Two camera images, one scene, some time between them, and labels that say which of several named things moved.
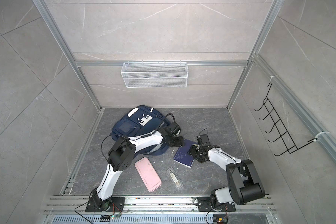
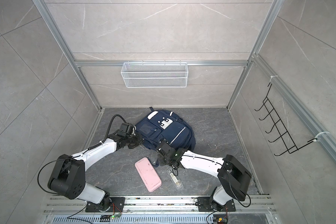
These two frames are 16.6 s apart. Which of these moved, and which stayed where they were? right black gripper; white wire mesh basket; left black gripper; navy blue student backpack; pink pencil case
Moved: right black gripper; navy blue student backpack; left black gripper
Stayed: white wire mesh basket; pink pencil case
